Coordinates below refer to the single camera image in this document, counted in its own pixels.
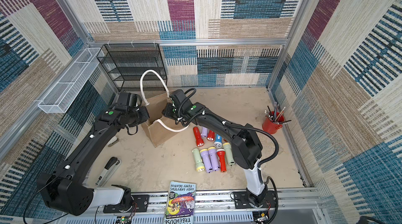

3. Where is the brown jute tote bag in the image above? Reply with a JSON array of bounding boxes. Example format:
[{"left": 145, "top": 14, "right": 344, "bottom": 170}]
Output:
[{"left": 139, "top": 69, "right": 192, "bottom": 148}]

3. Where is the green flashlight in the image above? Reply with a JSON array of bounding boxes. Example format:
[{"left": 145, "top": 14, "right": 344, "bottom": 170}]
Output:
[
  {"left": 192, "top": 148, "right": 205, "bottom": 172},
  {"left": 223, "top": 142, "right": 236, "bottom": 166}
]

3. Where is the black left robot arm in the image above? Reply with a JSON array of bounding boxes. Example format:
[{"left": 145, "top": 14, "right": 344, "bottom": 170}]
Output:
[{"left": 37, "top": 92, "right": 149, "bottom": 216}]

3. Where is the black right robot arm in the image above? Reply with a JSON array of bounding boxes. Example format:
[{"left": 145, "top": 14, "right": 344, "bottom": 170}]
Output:
[{"left": 163, "top": 89, "right": 268, "bottom": 208}]

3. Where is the purple flashlight upper row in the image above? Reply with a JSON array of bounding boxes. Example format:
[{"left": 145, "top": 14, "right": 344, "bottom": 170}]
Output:
[{"left": 201, "top": 127, "right": 209, "bottom": 138}]

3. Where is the red flashlight upper left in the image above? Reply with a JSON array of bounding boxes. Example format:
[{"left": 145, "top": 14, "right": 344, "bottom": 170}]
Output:
[{"left": 193, "top": 126, "right": 204, "bottom": 147}]

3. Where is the red flashlight upper middle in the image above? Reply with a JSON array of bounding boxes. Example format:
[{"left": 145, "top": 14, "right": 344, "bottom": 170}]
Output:
[{"left": 207, "top": 130, "right": 216, "bottom": 141}]

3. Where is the black white stapler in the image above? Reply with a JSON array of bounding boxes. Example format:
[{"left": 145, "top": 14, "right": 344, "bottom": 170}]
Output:
[{"left": 95, "top": 157, "right": 121, "bottom": 187}]

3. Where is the blue flashlight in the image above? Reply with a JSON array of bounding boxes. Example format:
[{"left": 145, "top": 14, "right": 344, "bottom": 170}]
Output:
[{"left": 214, "top": 134, "right": 223, "bottom": 148}]

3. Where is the purple flashlight lower right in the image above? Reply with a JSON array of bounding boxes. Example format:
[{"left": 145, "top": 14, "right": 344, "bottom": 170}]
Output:
[{"left": 208, "top": 147, "right": 220, "bottom": 171}]

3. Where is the red flashlight lower row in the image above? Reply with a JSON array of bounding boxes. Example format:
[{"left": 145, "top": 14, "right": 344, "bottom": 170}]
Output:
[{"left": 217, "top": 148, "right": 227, "bottom": 173}]

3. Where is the purple flashlight lower left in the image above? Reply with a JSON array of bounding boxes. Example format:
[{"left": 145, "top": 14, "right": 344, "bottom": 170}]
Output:
[{"left": 200, "top": 149, "right": 213, "bottom": 173}]

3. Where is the colourful treehouse book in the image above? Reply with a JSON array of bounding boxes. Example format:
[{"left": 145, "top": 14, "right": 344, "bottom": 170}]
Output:
[{"left": 163, "top": 181, "right": 196, "bottom": 224}]

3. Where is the red pen cup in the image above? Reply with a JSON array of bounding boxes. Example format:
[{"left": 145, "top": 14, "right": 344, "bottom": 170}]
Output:
[{"left": 262, "top": 102, "right": 292, "bottom": 135}]

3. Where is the black wire shelf rack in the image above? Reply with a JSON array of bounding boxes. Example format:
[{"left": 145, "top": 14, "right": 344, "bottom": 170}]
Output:
[{"left": 97, "top": 43, "right": 167, "bottom": 92}]

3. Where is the white mesh wall basket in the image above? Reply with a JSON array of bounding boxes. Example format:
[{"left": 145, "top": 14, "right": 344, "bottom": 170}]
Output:
[{"left": 38, "top": 48, "right": 100, "bottom": 114}]

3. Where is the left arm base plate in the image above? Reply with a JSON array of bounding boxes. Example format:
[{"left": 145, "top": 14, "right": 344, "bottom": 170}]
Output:
[{"left": 102, "top": 194, "right": 150, "bottom": 214}]

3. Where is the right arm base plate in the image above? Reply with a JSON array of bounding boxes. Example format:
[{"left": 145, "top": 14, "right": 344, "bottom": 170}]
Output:
[{"left": 230, "top": 191, "right": 278, "bottom": 209}]

